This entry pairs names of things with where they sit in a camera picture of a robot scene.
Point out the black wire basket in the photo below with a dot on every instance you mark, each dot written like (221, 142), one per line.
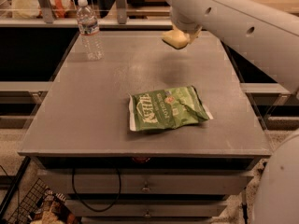
(32, 202)

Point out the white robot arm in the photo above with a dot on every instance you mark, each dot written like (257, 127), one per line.
(269, 39)

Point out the grey drawer cabinet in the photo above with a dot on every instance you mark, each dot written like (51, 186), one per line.
(152, 189)

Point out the white orange plastic bag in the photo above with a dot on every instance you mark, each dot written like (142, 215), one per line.
(31, 9)

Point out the metal railing shelf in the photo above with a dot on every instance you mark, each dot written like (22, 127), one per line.
(116, 17)

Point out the yellow sponge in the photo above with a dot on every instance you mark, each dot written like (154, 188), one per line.
(175, 38)

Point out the green Kettle chips bag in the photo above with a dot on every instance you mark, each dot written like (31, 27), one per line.
(166, 109)

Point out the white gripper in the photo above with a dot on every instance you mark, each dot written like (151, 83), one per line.
(186, 25)

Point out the clear plastic water bottle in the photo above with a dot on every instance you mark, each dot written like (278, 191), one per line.
(89, 30)

